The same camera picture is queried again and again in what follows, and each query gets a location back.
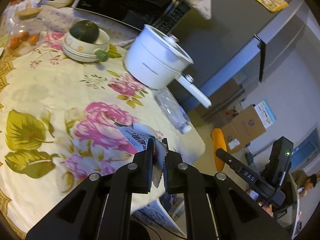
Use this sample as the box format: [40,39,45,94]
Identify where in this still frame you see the blue white wall poster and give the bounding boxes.
[254,100,277,129]

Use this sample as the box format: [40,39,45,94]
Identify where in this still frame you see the clear plastic bottle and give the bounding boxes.
[153,87,192,134]

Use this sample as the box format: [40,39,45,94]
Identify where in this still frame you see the lower cardboard box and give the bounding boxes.
[221,122,243,154]

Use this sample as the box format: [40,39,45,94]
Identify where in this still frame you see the upper cardboard box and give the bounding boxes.
[232,105,266,145]

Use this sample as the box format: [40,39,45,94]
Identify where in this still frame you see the cardboard box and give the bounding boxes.
[232,105,266,145]
[221,122,243,154]

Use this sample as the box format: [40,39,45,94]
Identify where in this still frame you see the dark green squash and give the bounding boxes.
[69,20,99,43]

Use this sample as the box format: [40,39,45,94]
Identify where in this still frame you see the black microwave oven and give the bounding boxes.
[72,0,190,35]

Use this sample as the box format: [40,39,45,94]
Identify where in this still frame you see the silver printed snack wrapper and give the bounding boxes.
[114,122,168,188]

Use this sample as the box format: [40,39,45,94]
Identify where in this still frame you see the grey double-door refrigerator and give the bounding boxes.
[164,0,320,116]

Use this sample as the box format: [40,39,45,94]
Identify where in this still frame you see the glass jar with oranges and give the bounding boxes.
[7,7,49,55]

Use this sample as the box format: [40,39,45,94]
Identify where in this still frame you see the white electric pot with handle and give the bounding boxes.
[124,24,212,108]

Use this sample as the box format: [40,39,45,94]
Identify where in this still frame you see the stacked white ceramic bowls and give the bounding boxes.
[62,29,111,63]

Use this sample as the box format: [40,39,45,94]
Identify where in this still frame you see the white plastic trash bin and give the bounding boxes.
[134,193,187,239]

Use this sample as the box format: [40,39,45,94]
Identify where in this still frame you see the floral tablecloth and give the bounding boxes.
[1,5,205,239]

